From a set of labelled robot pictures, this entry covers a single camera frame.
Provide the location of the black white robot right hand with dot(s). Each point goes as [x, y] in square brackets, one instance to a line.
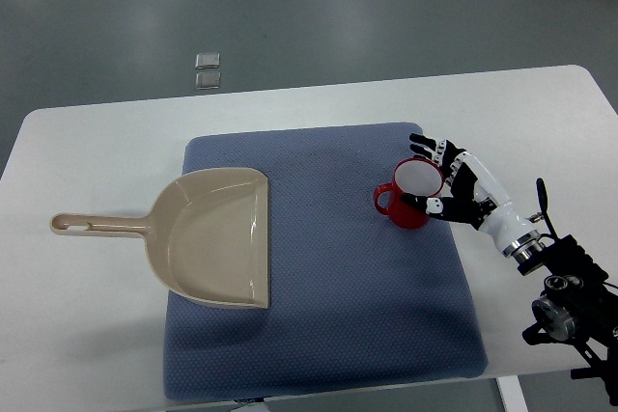
[476, 198]

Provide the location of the red cup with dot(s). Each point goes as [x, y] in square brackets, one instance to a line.
[416, 176]

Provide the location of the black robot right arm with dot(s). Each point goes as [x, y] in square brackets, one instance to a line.
[576, 306]

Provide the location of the beige plastic dustpan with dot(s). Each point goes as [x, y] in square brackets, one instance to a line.
[206, 236]

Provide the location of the blue grey fabric mat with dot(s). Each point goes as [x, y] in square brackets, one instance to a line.
[355, 301]

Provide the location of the white table leg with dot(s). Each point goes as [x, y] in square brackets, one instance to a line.
[511, 394]

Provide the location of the upper metal floor plate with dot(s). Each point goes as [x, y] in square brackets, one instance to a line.
[207, 60]

